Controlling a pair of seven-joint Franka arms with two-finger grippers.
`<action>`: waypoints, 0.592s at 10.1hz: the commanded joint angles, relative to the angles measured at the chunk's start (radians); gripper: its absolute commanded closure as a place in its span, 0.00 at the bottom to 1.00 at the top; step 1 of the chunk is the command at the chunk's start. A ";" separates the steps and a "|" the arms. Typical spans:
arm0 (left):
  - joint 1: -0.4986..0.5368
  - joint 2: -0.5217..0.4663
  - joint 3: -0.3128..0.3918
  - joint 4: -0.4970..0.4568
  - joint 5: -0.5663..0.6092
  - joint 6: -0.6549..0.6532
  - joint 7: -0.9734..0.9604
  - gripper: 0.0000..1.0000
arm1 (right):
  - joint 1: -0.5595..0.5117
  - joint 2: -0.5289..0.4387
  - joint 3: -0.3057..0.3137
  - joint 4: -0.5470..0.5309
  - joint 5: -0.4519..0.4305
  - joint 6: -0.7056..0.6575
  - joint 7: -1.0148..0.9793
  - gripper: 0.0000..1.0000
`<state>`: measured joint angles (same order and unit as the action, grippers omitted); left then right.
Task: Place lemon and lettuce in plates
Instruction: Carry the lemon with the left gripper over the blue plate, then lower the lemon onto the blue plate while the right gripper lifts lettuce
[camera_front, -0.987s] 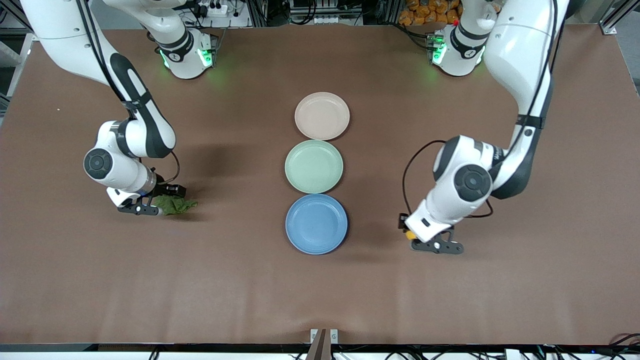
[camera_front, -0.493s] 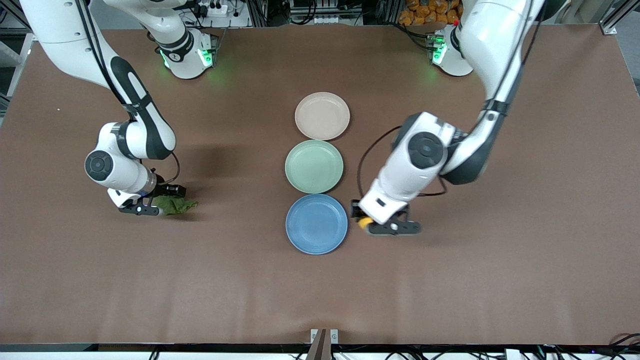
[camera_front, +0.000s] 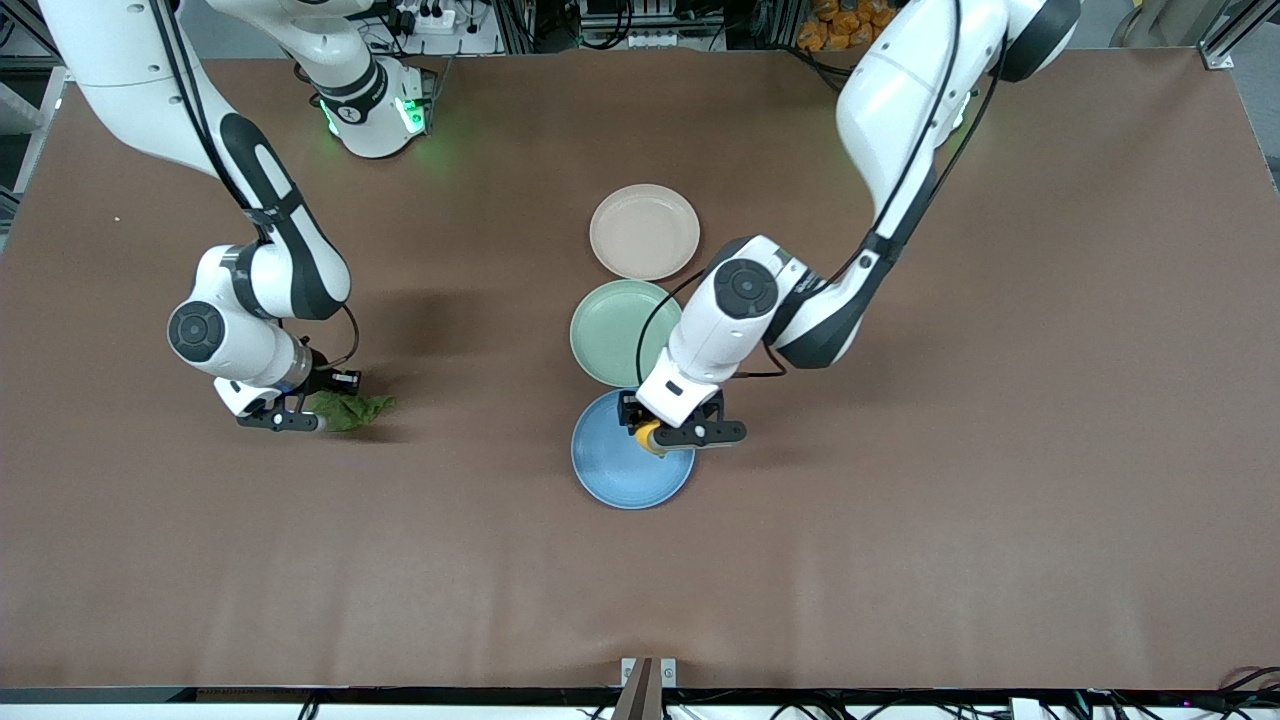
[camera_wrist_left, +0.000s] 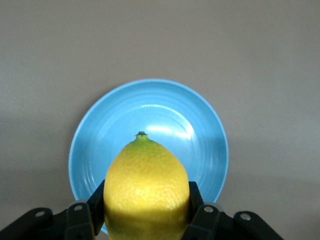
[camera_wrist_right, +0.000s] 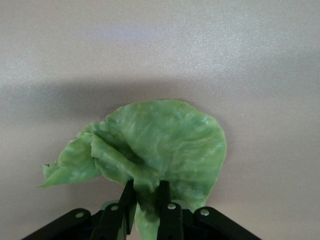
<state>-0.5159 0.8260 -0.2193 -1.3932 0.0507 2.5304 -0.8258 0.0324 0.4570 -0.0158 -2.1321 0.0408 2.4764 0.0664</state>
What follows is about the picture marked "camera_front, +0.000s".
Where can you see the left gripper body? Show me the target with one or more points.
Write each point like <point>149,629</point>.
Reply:
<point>628,407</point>

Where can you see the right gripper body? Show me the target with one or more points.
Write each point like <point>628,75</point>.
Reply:
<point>322,381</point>

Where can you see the yellow lemon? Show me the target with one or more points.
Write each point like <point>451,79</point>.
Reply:
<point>650,440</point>

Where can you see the green lettuce leaf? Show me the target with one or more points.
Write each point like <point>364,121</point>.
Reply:
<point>350,412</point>

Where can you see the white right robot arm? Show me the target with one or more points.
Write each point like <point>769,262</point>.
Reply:
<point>120,60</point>

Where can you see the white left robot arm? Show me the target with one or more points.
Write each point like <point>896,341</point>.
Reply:
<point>900,110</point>

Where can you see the mint green plate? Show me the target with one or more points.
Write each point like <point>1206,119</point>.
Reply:
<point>610,335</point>

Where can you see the blue plate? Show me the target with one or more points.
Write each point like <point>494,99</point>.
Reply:
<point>620,475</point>

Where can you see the beige plate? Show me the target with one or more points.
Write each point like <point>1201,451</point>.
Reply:
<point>645,230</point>

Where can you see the black equipment rack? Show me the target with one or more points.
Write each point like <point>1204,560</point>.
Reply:
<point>640,20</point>

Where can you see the orange packets pile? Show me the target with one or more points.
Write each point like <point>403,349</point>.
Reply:
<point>835,25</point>

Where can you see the white power strip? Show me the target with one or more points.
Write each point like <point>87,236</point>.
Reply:
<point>435,15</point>

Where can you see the grey metal table bracket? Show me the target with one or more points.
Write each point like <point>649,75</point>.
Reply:
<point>648,690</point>

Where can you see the aluminium frame profile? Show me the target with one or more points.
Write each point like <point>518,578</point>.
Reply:
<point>1225,45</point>

